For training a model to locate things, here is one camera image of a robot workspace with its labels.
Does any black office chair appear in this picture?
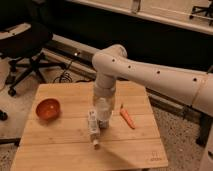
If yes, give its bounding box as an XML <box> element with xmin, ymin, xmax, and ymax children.
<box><xmin>0</xmin><ymin>0</ymin><xmax>68</xmax><ymax>98</ymax></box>

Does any black cable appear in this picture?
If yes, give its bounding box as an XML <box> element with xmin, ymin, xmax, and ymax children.
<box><xmin>52</xmin><ymin>53</ymin><xmax>81</xmax><ymax>84</ymax></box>

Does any orange bowl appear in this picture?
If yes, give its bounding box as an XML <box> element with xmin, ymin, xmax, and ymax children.
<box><xmin>36</xmin><ymin>98</ymin><xmax>60</xmax><ymax>120</ymax></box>

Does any black chair base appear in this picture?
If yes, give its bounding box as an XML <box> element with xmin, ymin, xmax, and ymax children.
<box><xmin>189</xmin><ymin>4</ymin><xmax>213</xmax><ymax>25</ymax></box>

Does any white ceramic cup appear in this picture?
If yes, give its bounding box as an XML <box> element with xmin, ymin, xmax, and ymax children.
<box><xmin>95</xmin><ymin>98</ymin><xmax>112</xmax><ymax>122</ymax></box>

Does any orange carrot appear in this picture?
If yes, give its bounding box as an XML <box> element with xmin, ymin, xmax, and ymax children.
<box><xmin>120</xmin><ymin>105</ymin><xmax>136</xmax><ymax>129</ymax></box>

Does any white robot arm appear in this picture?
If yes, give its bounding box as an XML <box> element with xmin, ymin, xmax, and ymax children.
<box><xmin>92</xmin><ymin>44</ymin><xmax>213</xmax><ymax>117</ymax></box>

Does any black object on floor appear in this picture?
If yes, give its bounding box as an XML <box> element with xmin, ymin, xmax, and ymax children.
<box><xmin>0</xmin><ymin>110</ymin><xmax>8</xmax><ymax>121</ymax></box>

